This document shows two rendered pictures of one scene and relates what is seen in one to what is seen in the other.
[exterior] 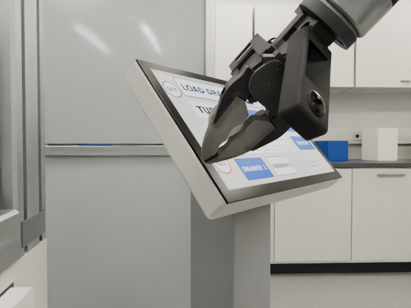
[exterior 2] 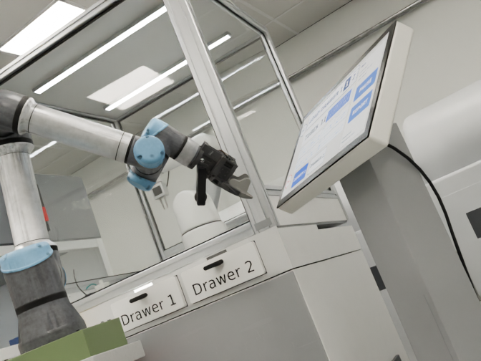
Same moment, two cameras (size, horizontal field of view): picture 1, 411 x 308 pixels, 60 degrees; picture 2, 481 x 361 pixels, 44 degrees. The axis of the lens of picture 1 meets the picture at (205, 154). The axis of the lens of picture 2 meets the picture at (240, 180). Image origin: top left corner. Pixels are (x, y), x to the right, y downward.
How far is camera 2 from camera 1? 196 cm
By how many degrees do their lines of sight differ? 118
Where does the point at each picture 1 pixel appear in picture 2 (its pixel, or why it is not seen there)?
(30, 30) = (241, 170)
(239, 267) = (367, 237)
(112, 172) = not seen: outside the picture
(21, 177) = (250, 213)
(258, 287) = (395, 256)
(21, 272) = (258, 237)
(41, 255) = (273, 231)
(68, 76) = not seen: outside the picture
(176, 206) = not seen: outside the picture
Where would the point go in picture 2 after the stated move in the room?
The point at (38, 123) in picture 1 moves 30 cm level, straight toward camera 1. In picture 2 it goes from (258, 191) to (172, 226)
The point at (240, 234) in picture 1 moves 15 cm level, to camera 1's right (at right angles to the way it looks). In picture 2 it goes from (357, 211) to (335, 214)
